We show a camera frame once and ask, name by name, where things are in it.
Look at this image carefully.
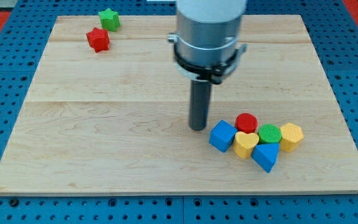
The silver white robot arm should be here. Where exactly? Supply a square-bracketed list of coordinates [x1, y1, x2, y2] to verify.
[168, 0, 247, 85]

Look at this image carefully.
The red star block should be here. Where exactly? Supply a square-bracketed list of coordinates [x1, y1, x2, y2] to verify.
[86, 27, 110, 53]

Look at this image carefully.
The green star block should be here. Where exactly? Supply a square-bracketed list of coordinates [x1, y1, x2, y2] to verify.
[98, 8, 121, 32]

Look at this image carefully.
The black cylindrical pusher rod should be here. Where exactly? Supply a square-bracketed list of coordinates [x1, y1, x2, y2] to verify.
[188, 80, 212, 131]

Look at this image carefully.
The blue cube block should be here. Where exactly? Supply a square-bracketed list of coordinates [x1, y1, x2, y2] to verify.
[209, 120, 237, 152]

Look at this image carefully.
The red cylinder block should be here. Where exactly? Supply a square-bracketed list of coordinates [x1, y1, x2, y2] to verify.
[234, 113, 259, 134]

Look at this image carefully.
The yellow heart block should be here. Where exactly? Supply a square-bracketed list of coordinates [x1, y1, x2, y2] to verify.
[232, 131, 259, 159]

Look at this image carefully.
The light wooden board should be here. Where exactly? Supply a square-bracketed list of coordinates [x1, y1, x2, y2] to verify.
[0, 15, 358, 197]

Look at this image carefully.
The green cylinder block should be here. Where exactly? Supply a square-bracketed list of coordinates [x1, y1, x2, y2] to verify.
[257, 124, 282, 144]

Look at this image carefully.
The blue triangle block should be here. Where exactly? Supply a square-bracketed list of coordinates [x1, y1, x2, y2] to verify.
[251, 143, 280, 173]

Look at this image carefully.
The yellow hexagon block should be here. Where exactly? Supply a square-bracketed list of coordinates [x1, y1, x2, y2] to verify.
[280, 123, 304, 153]

